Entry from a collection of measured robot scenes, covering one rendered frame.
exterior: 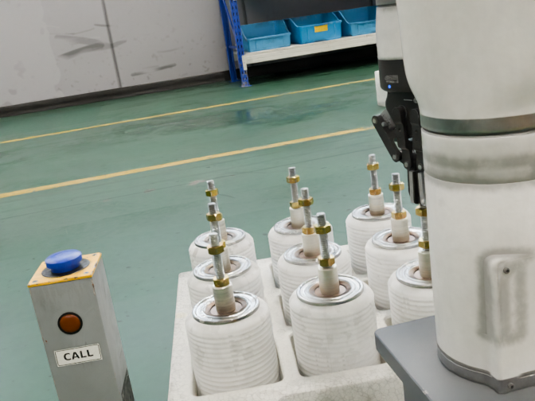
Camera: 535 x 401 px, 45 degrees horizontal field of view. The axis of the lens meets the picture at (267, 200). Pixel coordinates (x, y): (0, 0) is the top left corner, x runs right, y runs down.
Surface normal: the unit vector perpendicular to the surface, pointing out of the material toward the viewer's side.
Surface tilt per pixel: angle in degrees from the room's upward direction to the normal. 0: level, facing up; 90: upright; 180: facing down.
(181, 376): 0
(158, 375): 0
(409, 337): 0
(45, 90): 90
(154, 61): 90
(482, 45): 90
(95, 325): 90
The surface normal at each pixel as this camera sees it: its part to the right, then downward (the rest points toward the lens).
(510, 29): -0.35, 0.36
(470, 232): -0.58, 0.31
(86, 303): 0.10, 0.27
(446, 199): -0.85, 0.26
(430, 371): -0.14, -0.95
